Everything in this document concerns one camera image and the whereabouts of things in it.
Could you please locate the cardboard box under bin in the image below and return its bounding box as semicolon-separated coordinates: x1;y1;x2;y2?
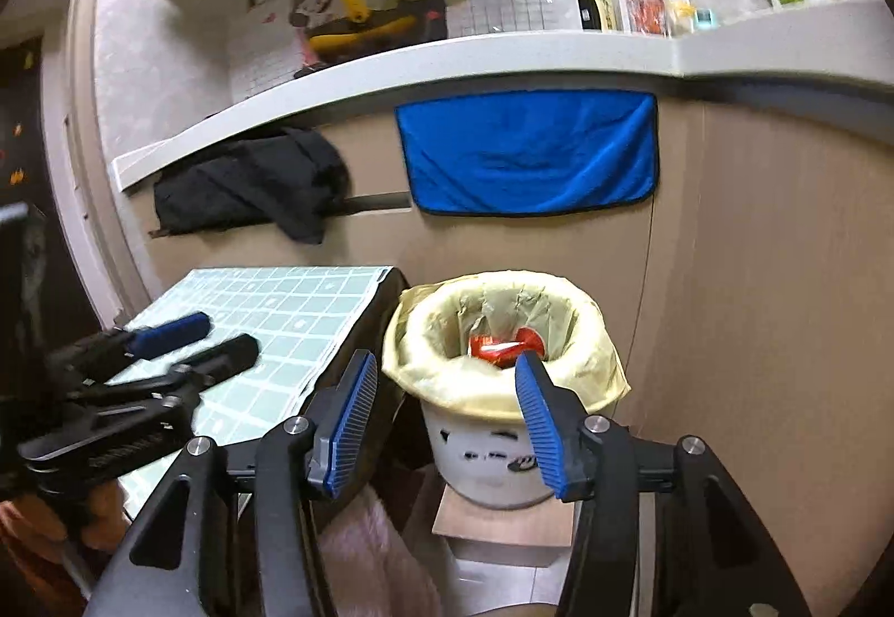
431;484;582;607

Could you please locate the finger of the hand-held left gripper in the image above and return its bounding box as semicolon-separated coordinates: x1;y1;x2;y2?
49;311;212;381
70;334;261;405

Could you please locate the blue towel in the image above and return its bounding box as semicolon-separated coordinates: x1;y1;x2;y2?
394;89;661;217

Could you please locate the trash bin with yellow bag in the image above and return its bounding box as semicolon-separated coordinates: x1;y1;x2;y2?
382;271;631;429

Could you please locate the red snack wrapper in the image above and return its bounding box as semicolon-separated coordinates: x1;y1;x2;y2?
468;336;525;370

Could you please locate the pink fluffy blanket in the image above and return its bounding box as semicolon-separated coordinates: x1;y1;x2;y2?
317;487;444;617

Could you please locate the white trash bin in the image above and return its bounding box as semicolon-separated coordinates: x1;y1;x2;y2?
417;393;560;510

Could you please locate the white kitchen countertop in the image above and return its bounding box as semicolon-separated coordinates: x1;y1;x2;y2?
112;0;894;193

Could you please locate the black jacket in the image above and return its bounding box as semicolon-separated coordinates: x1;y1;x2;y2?
152;126;350;245

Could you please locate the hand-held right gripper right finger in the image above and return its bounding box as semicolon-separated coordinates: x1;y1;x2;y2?
515;352;815;617

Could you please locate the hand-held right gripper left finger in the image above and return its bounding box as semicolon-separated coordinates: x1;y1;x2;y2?
84;349;379;617

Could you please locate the green grid tablecloth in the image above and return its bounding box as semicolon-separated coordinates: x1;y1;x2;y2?
104;266;394;513

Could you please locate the black and yellow tool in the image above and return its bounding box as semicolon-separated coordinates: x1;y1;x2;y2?
307;0;427;63

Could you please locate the person's left hand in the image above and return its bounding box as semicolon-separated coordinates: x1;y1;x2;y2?
0;481;134;562

